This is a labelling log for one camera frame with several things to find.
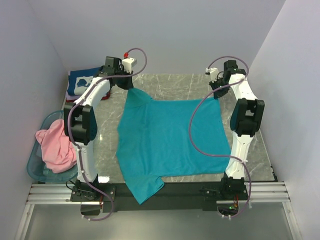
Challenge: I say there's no teal t-shirt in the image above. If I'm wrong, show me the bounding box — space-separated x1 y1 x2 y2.
116 88 231 204

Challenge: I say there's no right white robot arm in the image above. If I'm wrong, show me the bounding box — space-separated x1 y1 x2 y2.
205 56 265 200

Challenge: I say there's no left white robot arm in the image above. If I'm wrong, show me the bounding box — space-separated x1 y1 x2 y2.
63 54 137 201

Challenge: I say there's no folded red t-shirt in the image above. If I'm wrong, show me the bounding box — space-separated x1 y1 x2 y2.
65 91 111 103

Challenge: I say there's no folded blue printed t-shirt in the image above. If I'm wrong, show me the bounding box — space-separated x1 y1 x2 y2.
67 67 100 96

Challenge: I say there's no pink t-shirt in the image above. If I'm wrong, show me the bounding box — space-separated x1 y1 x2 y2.
35 118 77 174

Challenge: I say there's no clear blue plastic bin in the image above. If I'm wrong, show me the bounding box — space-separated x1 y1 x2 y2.
26 110 78 183

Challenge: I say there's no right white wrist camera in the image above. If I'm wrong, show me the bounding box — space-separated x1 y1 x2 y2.
205 67 219 83

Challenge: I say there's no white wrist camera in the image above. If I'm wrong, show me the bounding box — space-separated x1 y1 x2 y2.
121 52 137 74
205 67 219 83

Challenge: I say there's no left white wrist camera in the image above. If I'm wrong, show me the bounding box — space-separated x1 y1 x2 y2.
121 52 137 74

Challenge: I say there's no aluminium rail frame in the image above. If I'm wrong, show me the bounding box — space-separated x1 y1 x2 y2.
15 181 302 240

